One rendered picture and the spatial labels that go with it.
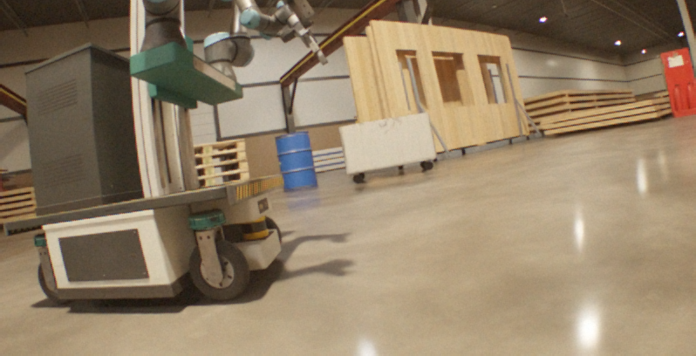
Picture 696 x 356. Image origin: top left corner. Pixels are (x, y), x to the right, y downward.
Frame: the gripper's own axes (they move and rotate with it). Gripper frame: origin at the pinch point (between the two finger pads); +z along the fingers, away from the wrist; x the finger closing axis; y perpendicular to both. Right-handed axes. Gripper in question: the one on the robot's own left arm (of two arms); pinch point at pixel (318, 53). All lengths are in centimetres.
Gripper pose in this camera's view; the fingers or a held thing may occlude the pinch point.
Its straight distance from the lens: 144.1
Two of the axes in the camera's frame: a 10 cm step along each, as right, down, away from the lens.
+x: 1.4, 1.1, 9.8
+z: 5.3, 8.3, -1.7
